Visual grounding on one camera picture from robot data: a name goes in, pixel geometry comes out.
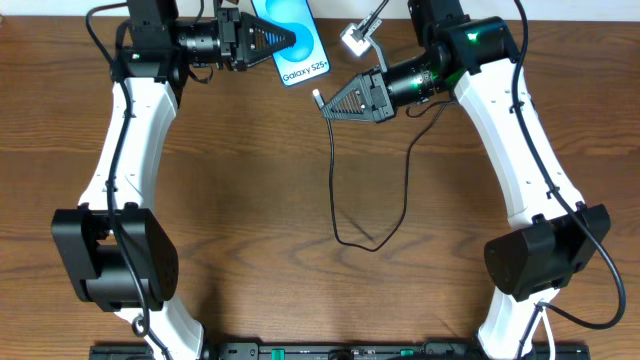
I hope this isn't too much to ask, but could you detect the black USB charger cable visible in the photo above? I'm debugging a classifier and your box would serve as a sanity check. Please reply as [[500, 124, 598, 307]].
[[311, 88, 454, 253]]

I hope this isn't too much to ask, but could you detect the white power strip cord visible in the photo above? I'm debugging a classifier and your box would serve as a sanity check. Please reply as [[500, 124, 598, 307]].
[[537, 304, 557, 360]]

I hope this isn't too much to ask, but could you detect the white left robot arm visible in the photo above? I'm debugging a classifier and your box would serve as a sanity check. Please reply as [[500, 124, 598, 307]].
[[51, 0, 296, 359]]

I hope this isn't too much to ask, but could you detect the blue Galaxy smartphone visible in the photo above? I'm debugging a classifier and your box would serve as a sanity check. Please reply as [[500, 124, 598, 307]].
[[251, 0, 331, 87]]

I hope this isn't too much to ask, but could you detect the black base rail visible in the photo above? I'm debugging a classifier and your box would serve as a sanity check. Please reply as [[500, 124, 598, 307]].
[[87, 340, 591, 360]]

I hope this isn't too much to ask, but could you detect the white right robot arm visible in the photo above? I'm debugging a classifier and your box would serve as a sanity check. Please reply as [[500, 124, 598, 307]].
[[317, 1, 611, 359]]

